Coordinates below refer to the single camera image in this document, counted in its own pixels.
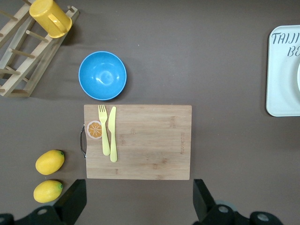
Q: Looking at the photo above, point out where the wooden orange slice toy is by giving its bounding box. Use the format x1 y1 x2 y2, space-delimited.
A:
86 120 103 139

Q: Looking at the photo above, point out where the yellow lemon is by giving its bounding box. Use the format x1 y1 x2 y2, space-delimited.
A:
35 150 65 175
33 180 64 203

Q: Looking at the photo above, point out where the blue plastic bowl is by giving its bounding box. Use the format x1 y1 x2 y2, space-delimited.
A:
78 51 128 101

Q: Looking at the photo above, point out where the bamboo cutting board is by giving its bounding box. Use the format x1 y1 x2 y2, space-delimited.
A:
80 104 193 181

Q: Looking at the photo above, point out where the yellow plastic mug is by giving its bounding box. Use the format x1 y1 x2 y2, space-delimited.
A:
29 0 73 39

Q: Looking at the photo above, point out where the yellow plastic knife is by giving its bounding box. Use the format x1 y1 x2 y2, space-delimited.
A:
107 106 118 163

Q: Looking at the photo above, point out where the cream bear print tray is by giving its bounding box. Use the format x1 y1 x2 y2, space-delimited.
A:
265 25 300 117

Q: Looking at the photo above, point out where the wooden peg drying rack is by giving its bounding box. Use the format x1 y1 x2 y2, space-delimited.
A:
0 0 80 98

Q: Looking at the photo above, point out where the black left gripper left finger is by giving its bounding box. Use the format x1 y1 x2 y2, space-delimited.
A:
0 179 87 225

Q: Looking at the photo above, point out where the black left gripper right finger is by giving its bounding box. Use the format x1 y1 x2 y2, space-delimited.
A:
192 179 282 225

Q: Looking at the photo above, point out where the white round plate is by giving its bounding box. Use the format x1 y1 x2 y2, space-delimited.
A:
296 60 300 94

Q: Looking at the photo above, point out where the yellow plastic fork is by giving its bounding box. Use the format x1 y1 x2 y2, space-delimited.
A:
97 104 111 156

